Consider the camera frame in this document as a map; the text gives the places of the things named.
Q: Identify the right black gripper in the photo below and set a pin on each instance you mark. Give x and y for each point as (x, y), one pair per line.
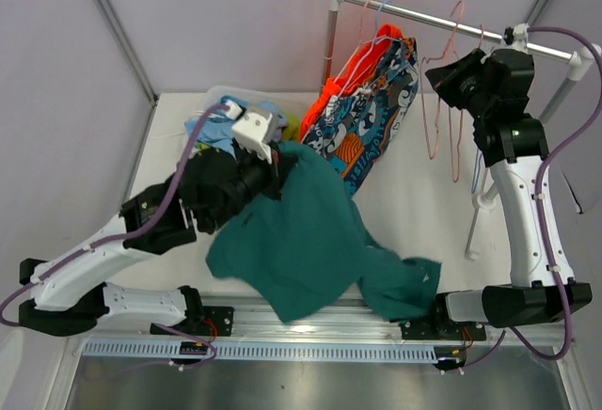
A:
(444, 80)

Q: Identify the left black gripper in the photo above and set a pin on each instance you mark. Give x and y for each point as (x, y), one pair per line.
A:
(276, 171)

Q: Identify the lime green shorts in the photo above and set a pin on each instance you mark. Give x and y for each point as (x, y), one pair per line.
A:
(291, 128)

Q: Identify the light blue shorts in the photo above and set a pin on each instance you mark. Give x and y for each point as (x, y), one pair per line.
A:
(238, 106)

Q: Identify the teal green shorts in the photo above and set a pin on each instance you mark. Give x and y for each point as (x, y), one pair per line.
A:
(301, 253)

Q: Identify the patterned navy white shorts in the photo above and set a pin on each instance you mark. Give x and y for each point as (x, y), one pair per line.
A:
(353, 132)

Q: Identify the blue hanger for patterned shorts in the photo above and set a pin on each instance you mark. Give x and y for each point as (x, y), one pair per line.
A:
(375, 40)

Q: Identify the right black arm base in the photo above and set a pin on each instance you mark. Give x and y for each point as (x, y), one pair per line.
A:
(438, 325)

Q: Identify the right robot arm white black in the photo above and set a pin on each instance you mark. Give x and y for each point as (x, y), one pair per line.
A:
(542, 288)

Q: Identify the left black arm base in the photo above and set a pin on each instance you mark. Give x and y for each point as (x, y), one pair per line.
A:
(199, 320)

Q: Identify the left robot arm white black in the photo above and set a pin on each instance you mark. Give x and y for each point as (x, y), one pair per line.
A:
(73, 295)

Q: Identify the orange shorts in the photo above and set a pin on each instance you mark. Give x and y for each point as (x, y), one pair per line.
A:
(332, 84)

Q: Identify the pink hanger for orange shorts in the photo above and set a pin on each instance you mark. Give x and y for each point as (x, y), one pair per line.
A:
(362, 46)

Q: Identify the white plastic basket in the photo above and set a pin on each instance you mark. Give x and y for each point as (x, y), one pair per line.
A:
(290, 104)

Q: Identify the silver clothes rack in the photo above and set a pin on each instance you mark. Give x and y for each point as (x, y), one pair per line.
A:
(578, 63)

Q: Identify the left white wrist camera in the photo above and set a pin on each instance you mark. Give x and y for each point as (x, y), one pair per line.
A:
(252, 129)

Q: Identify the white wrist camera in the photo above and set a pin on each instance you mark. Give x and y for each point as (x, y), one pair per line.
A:
(515, 40)
(252, 129)

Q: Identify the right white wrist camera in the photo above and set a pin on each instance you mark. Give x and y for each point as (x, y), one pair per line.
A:
(515, 40)

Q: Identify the aluminium mounting rail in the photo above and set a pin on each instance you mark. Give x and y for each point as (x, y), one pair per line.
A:
(347, 321)

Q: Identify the slotted grey cable duct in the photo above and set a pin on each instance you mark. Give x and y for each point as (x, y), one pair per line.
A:
(263, 350)

